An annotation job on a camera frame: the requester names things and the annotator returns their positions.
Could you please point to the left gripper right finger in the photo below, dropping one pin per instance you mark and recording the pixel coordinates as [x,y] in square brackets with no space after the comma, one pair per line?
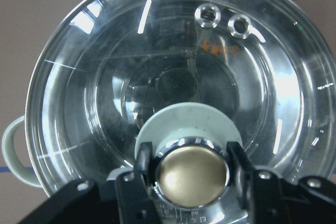
[241,171]

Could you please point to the glass pot lid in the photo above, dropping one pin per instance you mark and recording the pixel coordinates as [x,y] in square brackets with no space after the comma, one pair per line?
[190,183]

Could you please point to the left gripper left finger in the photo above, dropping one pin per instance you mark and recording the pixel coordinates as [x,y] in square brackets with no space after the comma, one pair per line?
[143,161]

